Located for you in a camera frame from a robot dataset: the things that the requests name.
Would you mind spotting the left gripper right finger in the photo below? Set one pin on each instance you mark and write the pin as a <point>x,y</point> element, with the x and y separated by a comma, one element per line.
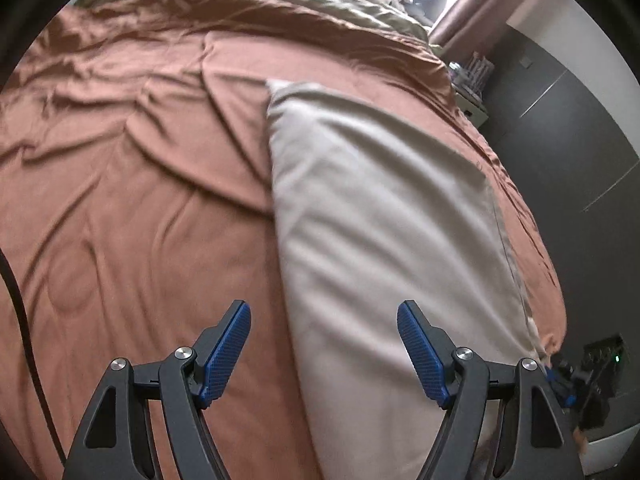
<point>533,439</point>

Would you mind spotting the person right hand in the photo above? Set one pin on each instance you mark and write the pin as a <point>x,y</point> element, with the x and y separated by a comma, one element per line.
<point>581,440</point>

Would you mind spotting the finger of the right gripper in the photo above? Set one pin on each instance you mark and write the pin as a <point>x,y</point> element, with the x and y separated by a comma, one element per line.
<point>562,386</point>

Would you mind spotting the white nightstand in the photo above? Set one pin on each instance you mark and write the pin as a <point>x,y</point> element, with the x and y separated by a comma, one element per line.
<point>471,106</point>

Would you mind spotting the beige jacket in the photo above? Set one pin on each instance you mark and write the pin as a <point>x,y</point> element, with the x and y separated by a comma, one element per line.
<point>372,211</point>

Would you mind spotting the right pink curtain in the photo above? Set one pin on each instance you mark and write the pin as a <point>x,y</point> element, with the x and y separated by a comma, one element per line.
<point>471,26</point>

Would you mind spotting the brown bed sheet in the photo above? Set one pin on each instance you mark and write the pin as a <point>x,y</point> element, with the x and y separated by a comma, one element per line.
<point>137,200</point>

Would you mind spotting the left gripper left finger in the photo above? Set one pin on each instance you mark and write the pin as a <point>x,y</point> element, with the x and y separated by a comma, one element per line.
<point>114,439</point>

